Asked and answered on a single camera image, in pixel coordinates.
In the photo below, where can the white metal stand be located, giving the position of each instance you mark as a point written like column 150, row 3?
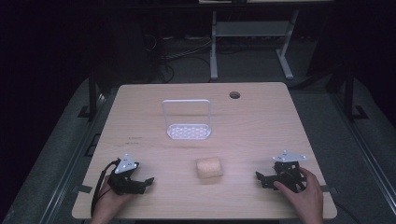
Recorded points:
column 249, row 29

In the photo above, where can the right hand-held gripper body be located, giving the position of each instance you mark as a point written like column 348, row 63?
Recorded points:
column 288, row 172

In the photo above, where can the black metal stand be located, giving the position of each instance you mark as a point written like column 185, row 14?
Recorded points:
column 92, row 96
column 350, row 93

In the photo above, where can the dark round table grommet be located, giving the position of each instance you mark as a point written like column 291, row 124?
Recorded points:
column 234, row 95

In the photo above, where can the grey tape strip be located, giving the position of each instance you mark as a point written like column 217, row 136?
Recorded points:
column 329, row 188
column 83, row 188

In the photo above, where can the person's left hand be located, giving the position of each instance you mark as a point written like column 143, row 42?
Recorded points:
column 107, row 203

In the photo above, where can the person's right hand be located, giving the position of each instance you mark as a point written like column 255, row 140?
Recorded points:
column 308, row 202

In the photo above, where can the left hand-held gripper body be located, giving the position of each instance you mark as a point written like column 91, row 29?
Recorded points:
column 124, row 174

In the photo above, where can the clear plastic container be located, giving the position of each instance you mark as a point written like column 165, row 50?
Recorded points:
column 188, row 132

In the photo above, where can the tan sponge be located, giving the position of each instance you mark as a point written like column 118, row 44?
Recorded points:
column 209, row 168

